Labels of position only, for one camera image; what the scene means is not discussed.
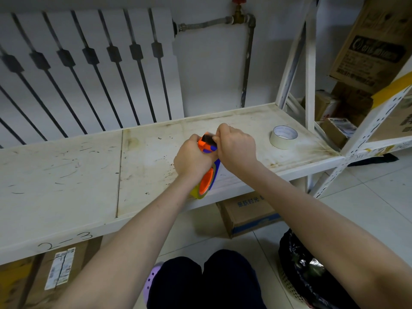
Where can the person's right hand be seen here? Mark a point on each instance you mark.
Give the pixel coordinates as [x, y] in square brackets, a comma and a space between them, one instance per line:
[236, 149]

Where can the person's left hand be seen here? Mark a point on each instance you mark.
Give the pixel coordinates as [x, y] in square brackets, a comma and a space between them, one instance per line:
[191, 160]

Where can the orange blue tape dispenser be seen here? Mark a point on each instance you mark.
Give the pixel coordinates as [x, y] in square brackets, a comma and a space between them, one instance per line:
[206, 185]

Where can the yellow tape roll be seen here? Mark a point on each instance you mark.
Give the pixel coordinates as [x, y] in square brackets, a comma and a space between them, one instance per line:
[194, 193]

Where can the white tape roll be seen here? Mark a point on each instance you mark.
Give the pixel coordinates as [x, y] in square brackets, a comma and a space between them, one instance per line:
[277, 143]

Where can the person's right forearm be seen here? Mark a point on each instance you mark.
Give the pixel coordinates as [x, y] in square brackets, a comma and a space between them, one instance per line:
[322, 234]

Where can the person's left forearm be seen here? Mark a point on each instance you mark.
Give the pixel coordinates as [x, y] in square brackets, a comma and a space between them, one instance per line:
[128, 251]

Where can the person's left leg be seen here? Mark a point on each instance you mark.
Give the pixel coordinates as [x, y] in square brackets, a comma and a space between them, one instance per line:
[175, 283]

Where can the person's leg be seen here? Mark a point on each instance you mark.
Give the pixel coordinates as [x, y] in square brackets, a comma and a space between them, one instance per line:
[175, 283]
[233, 279]

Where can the person's right leg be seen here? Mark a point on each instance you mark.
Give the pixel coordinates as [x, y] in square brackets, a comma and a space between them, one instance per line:
[233, 279]

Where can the blue striped cardboard box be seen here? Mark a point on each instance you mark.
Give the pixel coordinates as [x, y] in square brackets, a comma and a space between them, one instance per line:
[244, 215]

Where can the grey metal pipe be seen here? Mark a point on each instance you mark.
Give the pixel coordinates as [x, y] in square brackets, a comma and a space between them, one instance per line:
[248, 67]

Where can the small brown cardboard box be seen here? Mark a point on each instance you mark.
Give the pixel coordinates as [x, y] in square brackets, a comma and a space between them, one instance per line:
[322, 106]

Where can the small labelled cardboard parcel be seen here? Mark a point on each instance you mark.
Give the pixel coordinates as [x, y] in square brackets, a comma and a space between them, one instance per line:
[334, 133]

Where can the dark brown cardboard box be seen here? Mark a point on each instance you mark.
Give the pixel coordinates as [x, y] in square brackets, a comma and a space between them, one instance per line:
[352, 101]

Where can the purple clog shoe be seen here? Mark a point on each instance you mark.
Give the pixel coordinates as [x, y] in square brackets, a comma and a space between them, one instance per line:
[151, 279]

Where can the black bin bag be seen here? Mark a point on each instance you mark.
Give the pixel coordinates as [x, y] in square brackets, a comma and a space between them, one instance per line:
[296, 263]

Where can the white radiator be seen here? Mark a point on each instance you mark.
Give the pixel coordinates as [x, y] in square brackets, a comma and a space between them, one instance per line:
[80, 93]

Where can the white perforated shelf rack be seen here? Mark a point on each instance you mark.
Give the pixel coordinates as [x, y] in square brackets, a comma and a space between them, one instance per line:
[367, 131]

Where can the white metal shelf rack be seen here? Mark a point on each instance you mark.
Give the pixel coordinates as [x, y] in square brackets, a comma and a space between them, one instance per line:
[64, 196]

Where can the black flat mat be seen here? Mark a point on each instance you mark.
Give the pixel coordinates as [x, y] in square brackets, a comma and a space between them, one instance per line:
[373, 160]

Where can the beige mesh waste basket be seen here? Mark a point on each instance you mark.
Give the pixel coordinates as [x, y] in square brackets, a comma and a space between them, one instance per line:
[288, 286]

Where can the white labelled long cardboard box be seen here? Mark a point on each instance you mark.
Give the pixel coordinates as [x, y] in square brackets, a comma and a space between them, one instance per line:
[80, 257]

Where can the long printed brown cardboard box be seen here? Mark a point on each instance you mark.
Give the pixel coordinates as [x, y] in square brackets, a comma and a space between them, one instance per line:
[396, 125]

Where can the yellow taped cardboard box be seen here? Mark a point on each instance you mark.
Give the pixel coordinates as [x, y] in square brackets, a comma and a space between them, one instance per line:
[14, 283]

